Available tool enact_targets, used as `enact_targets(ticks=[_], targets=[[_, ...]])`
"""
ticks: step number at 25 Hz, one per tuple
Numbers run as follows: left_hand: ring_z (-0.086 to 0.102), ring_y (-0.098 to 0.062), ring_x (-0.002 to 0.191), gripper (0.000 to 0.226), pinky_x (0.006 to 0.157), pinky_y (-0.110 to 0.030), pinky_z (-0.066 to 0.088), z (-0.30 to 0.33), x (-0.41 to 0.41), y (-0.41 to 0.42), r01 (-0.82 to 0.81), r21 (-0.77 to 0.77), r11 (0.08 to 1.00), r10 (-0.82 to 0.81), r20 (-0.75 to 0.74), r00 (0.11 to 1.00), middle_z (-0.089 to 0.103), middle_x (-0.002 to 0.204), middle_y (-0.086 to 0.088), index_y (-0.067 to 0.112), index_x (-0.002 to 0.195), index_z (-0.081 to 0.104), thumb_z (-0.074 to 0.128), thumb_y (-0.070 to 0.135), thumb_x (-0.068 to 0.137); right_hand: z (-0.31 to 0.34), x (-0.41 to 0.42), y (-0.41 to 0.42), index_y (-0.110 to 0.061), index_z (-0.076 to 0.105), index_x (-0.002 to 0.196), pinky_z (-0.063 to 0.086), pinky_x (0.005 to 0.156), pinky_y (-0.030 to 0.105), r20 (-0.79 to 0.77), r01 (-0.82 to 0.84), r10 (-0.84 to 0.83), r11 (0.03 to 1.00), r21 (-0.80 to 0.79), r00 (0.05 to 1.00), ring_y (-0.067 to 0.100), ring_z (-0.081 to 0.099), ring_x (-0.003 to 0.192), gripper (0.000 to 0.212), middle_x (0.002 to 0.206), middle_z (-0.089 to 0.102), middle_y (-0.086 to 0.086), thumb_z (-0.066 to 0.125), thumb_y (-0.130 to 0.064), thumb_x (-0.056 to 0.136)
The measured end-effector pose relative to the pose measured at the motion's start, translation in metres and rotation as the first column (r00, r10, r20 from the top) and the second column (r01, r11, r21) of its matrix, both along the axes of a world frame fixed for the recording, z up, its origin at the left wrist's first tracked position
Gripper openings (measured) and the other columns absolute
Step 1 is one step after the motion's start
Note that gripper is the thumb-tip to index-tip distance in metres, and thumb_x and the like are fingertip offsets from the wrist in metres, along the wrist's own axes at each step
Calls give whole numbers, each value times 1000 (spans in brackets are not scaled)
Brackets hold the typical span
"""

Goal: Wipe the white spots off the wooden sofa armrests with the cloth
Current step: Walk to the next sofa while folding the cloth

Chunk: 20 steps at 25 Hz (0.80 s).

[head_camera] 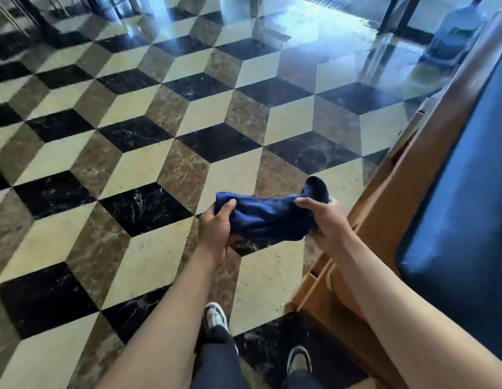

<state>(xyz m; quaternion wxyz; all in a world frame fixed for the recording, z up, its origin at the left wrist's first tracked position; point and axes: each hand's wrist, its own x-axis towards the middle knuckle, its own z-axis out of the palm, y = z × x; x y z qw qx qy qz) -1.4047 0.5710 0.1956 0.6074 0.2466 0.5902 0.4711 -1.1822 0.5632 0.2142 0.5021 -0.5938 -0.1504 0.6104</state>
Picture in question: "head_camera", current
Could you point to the person's left hand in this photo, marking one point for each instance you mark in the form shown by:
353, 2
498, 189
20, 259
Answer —
216, 230

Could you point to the group of blue water jugs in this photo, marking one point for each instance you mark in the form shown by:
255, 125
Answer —
453, 40

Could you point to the person's right hand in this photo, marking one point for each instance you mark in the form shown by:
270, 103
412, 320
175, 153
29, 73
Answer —
336, 224

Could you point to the dark furniture leg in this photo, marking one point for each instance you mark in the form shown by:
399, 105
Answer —
34, 14

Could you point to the person's left sneaker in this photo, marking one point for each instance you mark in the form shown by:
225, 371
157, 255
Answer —
215, 316

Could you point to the person's right forearm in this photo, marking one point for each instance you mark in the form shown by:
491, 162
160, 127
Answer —
397, 303

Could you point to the person's left forearm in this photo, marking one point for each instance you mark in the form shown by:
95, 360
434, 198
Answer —
161, 332

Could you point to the dark door frame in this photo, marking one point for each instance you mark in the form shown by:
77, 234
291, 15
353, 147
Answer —
390, 16

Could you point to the blue sofa back cushion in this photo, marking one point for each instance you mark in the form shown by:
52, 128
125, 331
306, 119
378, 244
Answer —
465, 198

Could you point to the person's right sneaker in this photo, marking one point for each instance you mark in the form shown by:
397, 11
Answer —
298, 360

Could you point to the wooden sofa frame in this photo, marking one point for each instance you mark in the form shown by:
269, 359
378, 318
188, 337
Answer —
380, 198

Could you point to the person's sneaker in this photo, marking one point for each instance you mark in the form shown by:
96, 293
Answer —
298, 360
215, 316

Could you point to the dark blue cleaning cloth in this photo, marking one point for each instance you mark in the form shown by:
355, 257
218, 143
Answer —
267, 218

